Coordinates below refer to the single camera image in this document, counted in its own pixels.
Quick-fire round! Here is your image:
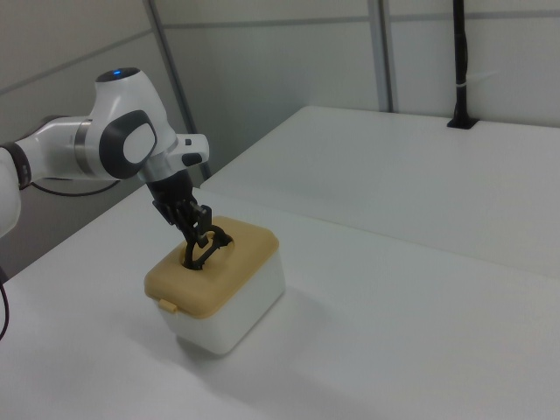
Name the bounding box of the black clamp-mounted pole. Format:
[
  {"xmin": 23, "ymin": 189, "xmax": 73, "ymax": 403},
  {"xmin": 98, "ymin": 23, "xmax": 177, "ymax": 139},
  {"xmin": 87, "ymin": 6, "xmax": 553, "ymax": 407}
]
[{"xmin": 445, "ymin": 0, "xmax": 479, "ymax": 130}]

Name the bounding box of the grey partition frame post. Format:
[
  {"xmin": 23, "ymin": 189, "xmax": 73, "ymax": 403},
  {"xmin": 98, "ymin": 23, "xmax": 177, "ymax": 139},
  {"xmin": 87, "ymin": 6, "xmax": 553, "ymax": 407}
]
[
  {"xmin": 147, "ymin": 0, "xmax": 209, "ymax": 183},
  {"xmin": 374, "ymin": 0, "xmax": 401, "ymax": 114}
]

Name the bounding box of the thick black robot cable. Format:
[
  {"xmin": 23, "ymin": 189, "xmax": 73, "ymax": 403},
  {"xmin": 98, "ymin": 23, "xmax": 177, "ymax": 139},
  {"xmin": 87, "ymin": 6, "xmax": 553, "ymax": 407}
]
[{"xmin": 0, "ymin": 177, "xmax": 120, "ymax": 343}]

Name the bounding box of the tan plastic case lid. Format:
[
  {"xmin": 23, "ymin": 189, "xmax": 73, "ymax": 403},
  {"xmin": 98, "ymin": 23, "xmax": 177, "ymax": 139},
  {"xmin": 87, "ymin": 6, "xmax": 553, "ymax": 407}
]
[{"xmin": 143, "ymin": 214, "xmax": 280, "ymax": 320}]

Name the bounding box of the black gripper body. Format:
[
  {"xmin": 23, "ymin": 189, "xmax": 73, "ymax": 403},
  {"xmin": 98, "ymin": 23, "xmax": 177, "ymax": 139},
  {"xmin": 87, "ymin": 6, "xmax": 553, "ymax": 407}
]
[{"xmin": 145, "ymin": 171, "xmax": 196, "ymax": 207}]

